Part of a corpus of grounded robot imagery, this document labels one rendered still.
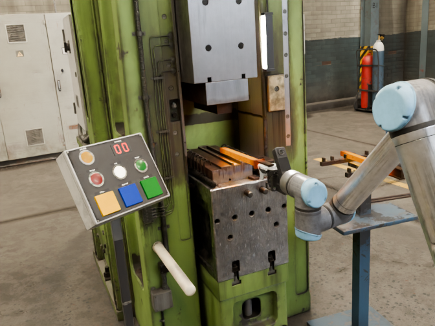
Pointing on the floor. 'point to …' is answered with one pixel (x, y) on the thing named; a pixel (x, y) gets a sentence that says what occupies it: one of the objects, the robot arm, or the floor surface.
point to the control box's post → (122, 270)
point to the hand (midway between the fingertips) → (261, 163)
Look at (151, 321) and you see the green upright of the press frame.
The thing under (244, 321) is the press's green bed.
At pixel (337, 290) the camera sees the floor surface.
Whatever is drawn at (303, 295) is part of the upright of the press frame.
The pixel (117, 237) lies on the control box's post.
